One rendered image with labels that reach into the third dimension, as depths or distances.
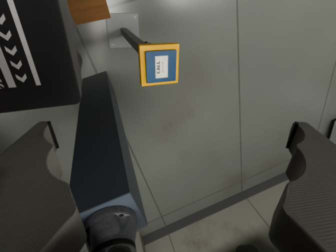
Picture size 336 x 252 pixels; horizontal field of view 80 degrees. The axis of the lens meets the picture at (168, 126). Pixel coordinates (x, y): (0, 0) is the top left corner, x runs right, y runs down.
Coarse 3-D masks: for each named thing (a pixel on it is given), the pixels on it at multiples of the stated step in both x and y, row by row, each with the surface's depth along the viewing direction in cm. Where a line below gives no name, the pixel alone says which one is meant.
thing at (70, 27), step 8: (56, 0) 50; (64, 0) 63; (64, 8) 59; (64, 16) 57; (64, 24) 54; (72, 24) 81; (64, 32) 54; (72, 32) 77; (64, 40) 54; (72, 40) 69; (72, 48) 64; (72, 56) 60; (80, 56) 94; (72, 64) 58; (80, 64) 86; (72, 72) 59; (80, 72) 81; (80, 80) 74; (80, 88) 68; (80, 96) 64
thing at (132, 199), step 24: (96, 96) 116; (96, 120) 93; (120, 120) 115; (96, 144) 77; (120, 144) 75; (72, 168) 69; (96, 168) 66; (120, 168) 64; (72, 192) 60; (96, 192) 58; (120, 192) 56; (144, 216) 66
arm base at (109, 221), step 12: (96, 216) 54; (108, 216) 53; (120, 216) 56; (132, 216) 57; (84, 228) 54; (96, 228) 52; (108, 228) 51; (120, 228) 53; (132, 228) 55; (96, 240) 50; (108, 240) 49; (120, 240) 50; (132, 240) 53
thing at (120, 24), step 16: (112, 16) 136; (128, 16) 139; (112, 32) 141; (128, 32) 119; (144, 48) 61; (160, 48) 63; (176, 48) 64; (144, 64) 64; (176, 64) 67; (144, 80) 66; (176, 80) 70
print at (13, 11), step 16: (0, 0) 47; (0, 16) 48; (16, 16) 49; (0, 32) 49; (16, 32) 50; (0, 48) 51; (16, 48) 52; (0, 64) 53; (16, 64) 54; (32, 64) 55; (0, 80) 54; (16, 80) 56; (32, 80) 57
